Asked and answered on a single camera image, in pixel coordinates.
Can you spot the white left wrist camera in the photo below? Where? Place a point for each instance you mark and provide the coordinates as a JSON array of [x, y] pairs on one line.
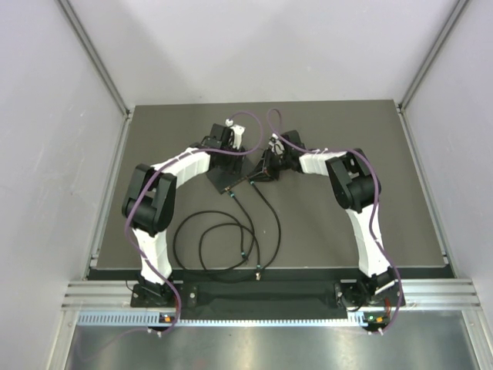
[[237, 134]]

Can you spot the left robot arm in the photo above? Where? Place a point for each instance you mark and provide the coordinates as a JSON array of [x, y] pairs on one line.
[[151, 196]]

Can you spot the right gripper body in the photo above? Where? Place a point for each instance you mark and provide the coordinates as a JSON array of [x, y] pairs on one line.
[[276, 163]]

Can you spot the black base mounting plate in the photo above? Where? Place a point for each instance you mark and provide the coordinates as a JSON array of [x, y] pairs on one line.
[[277, 299]]

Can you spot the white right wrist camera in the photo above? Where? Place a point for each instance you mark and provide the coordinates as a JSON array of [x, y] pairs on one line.
[[276, 145]]

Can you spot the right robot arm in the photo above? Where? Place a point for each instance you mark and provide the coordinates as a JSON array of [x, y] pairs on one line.
[[356, 190]]

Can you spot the dark grey network switch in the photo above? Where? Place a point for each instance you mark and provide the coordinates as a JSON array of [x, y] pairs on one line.
[[224, 181]]

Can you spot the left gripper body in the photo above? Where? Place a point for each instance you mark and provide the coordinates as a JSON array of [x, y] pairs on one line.
[[229, 161]]

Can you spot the slotted grey cable duct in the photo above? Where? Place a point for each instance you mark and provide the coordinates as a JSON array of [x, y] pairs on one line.
[[158, 319]]

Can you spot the aluminium front frame rail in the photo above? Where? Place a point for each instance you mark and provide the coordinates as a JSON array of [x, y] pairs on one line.
[[422, 294]]

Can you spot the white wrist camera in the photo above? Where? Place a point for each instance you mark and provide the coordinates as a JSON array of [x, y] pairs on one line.
[[276, 145], [237, 134]]

